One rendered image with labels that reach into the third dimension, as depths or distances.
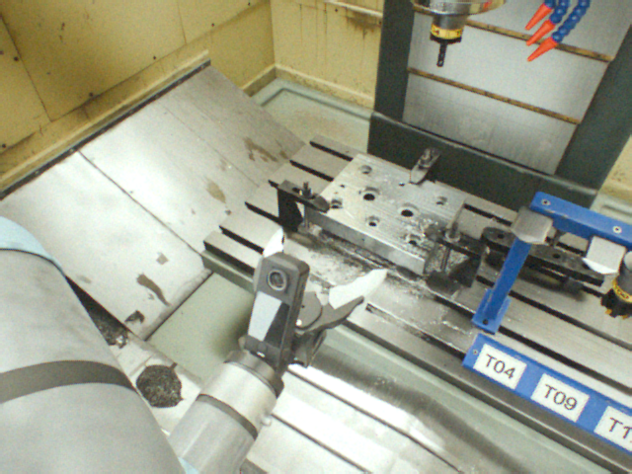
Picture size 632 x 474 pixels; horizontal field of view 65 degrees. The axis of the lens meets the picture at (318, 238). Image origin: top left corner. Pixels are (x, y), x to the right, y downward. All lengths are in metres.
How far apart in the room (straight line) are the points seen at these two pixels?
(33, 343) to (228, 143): 1.55
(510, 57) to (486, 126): 0.21
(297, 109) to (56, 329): 1.98
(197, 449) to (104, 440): 0.31
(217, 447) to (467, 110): 1.16
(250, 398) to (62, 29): 1.23
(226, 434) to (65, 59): 1.25
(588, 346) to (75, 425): 1.04
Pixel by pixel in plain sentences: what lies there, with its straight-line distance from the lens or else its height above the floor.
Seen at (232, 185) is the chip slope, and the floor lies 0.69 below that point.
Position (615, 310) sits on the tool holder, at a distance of 0.89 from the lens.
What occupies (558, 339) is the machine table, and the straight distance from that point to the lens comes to 1.13.
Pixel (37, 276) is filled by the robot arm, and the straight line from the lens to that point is 0.26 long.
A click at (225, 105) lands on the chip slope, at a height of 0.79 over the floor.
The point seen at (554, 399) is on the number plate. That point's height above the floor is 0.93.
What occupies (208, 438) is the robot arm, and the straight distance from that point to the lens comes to 0.50.
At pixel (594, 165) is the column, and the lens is 1.48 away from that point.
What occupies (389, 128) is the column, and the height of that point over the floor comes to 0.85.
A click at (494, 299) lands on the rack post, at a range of 1.05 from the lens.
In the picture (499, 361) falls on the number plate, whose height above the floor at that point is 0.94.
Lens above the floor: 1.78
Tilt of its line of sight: 48 degrees down
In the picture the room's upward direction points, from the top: straight up
